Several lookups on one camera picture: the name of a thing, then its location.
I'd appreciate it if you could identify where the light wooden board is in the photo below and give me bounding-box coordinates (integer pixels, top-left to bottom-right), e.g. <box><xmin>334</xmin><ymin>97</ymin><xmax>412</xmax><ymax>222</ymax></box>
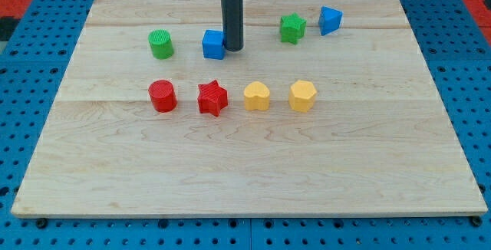
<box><xmin>12</xmin><ymin>0</ymin><xmax>487</xmax><ymax>219</ymax></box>

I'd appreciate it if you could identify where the red star block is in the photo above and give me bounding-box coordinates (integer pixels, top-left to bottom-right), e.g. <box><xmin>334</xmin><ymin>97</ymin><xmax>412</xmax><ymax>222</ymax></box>
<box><xmin>197</xmin><ymin>80</ymin><xmax>228</xmax><ymax>117</ymax></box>

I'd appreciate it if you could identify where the blue triangular prism block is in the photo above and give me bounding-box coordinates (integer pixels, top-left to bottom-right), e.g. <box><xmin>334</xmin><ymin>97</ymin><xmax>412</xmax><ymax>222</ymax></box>
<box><xmin>318</xmin><ymin>6</ymin><xmax>343</xmax><ymax>36</ymax></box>

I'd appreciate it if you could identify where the green star block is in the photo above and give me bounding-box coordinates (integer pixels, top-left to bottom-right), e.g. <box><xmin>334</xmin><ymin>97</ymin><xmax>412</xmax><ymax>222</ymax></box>
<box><xmin>280</xmin><ymin>13</ymin><xmax>307</xmax><ymax>44</ymax></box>

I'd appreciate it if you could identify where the yellow hexagon block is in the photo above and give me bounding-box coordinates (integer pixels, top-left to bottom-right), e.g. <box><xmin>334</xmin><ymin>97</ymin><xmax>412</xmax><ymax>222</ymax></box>
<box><xmin>288</xmin><ymin>80</ymin><xmax>317</xmax><ymax>113</ymax></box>

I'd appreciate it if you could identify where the yellow heart block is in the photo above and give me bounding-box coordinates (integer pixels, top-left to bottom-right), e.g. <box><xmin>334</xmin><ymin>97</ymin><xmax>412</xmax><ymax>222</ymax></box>
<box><xmin>243</xmin><ymin>81</ymin><xmax>270</xmax><ymax>111</ymax></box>

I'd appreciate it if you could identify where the green cylinder block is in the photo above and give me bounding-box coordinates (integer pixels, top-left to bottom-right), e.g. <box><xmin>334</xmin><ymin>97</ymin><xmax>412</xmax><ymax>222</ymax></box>
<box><xmin>148</xmin><ymin>29</ymin><xmax>174</xmax><ymax>60</ymax></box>

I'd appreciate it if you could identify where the dark grey cylindrical pointer rod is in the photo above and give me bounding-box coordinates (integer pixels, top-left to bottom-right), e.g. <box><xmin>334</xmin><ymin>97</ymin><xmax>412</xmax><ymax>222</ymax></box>
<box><xmin>221</xmin><ymin>0</ymin><xmax>244</xmax><ymax>52</ymax></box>

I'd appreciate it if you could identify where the blue cube block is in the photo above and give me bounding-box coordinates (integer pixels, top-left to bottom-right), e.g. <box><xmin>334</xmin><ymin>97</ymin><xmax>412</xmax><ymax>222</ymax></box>
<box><xmin>202</xmin><ymin>29</ymin><xmax>225</xmax><ymax>60</ymax></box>

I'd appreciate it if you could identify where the red cylinder block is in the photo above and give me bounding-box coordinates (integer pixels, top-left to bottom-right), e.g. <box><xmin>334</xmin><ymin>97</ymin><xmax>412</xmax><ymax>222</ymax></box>
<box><xmin>148</xmin><ymin>80</ymin><xmax>177</xmax><ymax>113</ymax></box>

